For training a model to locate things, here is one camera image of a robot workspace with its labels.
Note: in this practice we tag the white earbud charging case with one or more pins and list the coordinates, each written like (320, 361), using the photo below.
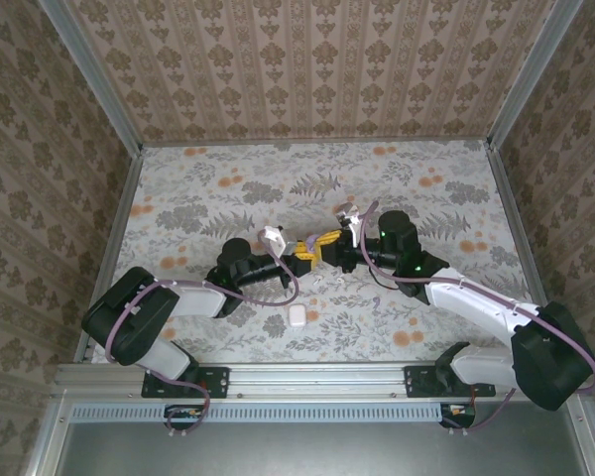
(297, 316)

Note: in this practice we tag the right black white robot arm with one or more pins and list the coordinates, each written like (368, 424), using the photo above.
(476, 302)

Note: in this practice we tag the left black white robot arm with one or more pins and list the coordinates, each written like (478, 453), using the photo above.
(129, 317)

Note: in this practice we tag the black connector board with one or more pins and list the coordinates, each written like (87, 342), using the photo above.
(458, 414)
(186, 414)

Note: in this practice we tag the grey sheet metal panel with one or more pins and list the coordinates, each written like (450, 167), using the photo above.
(317, 451)

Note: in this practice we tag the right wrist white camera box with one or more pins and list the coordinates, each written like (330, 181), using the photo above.
(349, 218)

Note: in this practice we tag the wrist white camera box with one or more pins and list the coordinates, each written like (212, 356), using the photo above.
(273, 238)
(349, 218)

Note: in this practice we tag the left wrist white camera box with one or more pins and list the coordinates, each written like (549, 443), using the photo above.
(273, 238)

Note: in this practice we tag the thin aluminium wall rail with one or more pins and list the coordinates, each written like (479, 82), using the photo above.
(317, 142)

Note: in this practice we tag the aluminium side rail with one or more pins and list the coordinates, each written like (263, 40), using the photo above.
(516, 223)
(111, 248)

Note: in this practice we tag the wide aluminium mounting rail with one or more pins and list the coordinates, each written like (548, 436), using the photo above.
(317, 379)

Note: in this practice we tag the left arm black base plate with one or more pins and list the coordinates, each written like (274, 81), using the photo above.
(218, 382)

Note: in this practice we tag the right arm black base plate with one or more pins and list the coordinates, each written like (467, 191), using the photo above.
(416, 382)

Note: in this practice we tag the aluminium corner post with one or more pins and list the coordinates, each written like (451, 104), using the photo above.
(531, 74)
(97, 79)

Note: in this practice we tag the aluminium lower frame bar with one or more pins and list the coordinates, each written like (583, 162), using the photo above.
(582, 441)
(47, 441)

